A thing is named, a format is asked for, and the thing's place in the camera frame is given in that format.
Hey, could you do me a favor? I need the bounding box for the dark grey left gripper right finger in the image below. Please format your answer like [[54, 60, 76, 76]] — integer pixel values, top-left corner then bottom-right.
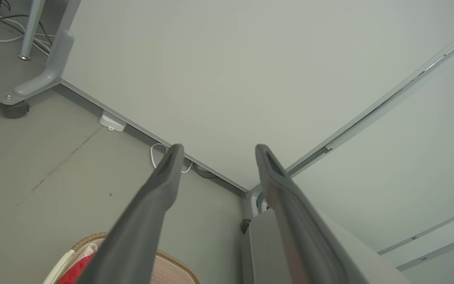
[[255, 144, 350, 284]]

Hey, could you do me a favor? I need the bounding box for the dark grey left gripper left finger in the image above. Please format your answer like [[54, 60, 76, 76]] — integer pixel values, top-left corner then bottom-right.
[[76, 144, 184, 284]]

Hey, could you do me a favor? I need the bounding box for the beige perforated laundry basket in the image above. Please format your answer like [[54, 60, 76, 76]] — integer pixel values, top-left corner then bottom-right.
[[42, 233, 201, 284]]

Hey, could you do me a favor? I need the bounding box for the light grey panel foot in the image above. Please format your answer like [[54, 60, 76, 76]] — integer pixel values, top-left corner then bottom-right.
[[247, 185, 270, 219]]

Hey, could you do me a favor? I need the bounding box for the red baseball jersey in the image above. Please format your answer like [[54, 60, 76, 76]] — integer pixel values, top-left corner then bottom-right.
[[56, 252, 95, 284]]

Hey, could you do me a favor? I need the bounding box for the white power adapter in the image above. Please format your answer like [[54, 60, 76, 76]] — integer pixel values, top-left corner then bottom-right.
[[99, 111, 127, 133]]

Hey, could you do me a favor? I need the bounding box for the white partition panel with rails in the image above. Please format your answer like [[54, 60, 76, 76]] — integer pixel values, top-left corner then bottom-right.
[[288, 24, 454, 273]]

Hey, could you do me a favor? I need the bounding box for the large white partition panel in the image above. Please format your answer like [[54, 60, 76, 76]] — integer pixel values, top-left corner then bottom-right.
[[60, 0, 454, 194]]

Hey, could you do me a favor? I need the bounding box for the grey panel foot with caster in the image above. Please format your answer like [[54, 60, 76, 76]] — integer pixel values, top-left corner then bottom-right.
[[0, 0, 82, 120]]

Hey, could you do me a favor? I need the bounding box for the grey metal table leg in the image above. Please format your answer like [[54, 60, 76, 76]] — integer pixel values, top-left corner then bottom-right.
[[18, 0, 46, 61]]

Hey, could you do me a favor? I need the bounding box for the white looped cable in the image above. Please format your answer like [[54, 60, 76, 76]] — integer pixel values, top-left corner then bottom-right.
[[150, 143, 193, 174]]

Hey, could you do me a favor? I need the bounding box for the black floor cable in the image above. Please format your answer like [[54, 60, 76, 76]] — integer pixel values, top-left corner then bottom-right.
[[0, 0, 53, 45]]

